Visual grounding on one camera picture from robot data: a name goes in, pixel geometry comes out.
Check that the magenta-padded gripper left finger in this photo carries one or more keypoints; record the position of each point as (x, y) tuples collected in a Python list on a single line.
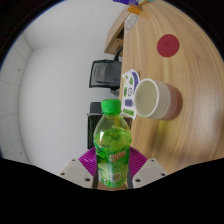
[(77, 171)]

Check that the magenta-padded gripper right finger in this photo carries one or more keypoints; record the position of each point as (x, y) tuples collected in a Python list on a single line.
[(149, 171)]

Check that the green drink bottle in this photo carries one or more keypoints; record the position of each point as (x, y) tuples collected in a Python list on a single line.
[(111, 146)]

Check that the black office chair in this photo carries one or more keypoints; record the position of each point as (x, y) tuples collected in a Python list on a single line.
[(105, 74), (93, 128)]

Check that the white and brown ceramic cup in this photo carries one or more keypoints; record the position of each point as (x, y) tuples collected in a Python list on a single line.
[(156, 100)]

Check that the white sticker sheet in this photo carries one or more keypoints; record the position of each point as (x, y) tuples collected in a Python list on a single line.
[(128, 88)]

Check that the flat round red coaster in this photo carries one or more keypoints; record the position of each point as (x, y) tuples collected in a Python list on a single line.
[(168, 45)]

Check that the wooden desk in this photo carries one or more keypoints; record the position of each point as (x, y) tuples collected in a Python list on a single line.
[(115, 36)]

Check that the white round-faced card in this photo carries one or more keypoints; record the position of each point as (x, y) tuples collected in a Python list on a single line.
[(131, 22)]

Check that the orange box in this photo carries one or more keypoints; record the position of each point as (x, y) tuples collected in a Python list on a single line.
[(135, 9)]

